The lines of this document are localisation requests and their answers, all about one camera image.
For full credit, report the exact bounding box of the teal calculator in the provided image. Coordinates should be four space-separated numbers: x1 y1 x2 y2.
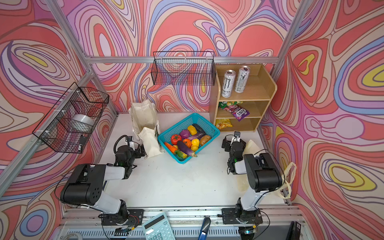
142 213 176 240

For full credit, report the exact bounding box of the orange toy pepper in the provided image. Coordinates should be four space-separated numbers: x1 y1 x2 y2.
183 139 192 148

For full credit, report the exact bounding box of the white Monster can left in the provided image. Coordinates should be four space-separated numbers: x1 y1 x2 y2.
221 70 236 98

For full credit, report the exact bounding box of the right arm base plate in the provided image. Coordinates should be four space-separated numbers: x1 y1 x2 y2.
218 205 263 226

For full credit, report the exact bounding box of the green snack packet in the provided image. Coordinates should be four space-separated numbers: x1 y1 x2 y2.
218 101 243 110

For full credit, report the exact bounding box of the orange toy carrot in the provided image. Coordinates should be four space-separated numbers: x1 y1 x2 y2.
164 142 178 154

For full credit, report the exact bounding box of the dark purple toy eggplant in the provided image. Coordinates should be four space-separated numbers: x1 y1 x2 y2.
177 141 197 157

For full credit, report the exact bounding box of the wooden shelf unit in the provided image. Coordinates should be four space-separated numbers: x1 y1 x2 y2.
209 64 278 132

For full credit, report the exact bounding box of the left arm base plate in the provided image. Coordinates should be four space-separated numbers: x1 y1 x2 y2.
98 209 144 228

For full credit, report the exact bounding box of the white energy can right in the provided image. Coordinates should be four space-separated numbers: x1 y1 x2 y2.
235 66 251 93

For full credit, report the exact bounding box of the red toy tomato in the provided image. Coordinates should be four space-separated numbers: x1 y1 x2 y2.
171 134 183 145

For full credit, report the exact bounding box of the silver tape roll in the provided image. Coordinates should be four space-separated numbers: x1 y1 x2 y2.
69 114 95 133

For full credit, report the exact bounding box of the purple toy onion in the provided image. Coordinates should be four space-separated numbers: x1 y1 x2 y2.
180 129 190 139

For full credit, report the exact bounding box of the black wire basket wall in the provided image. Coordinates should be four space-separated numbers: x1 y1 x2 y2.
33 83 110 154
151 51 217 86

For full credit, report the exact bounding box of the brown toy potato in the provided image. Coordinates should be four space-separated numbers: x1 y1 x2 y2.
200 135 212 146

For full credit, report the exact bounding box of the yellow chip packet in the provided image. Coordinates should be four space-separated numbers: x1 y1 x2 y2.
215 119 233 131

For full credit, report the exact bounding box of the light purple toy eggplant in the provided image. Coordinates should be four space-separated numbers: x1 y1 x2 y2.
188 133 205 141

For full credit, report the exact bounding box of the yellowish plastic grocery bag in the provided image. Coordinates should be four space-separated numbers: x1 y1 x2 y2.
233 140 297 202

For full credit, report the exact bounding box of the black device bottom right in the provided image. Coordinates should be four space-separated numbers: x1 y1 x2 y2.
286 222 301 240

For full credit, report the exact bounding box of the black wire basket back wall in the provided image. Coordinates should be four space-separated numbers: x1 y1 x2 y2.
151 51 217 86

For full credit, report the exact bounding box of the blue handled tool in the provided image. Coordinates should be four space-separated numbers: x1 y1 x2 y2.
198 217 211 240

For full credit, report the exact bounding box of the teal plastic basket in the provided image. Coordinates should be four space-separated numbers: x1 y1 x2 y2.
158 113 220 164

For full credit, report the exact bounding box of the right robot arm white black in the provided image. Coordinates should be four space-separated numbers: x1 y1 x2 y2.
218 131 286 225

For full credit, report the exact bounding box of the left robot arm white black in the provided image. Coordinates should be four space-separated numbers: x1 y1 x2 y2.
59 135 146 228

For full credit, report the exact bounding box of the yellow toy corn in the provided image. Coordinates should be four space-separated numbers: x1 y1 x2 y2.
187 125 198 136

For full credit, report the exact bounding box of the black wire basket left wall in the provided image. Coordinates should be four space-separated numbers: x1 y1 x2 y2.
33 83 110 154

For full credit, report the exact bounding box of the dark toy avocado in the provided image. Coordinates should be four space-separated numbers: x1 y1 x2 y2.
192 124 206 135

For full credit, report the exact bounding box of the beige canvas tote bag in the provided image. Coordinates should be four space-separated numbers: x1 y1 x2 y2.
129 100 165 158

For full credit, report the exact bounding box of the yellow toy lemon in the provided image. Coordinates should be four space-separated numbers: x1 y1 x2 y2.
191 139 200 147

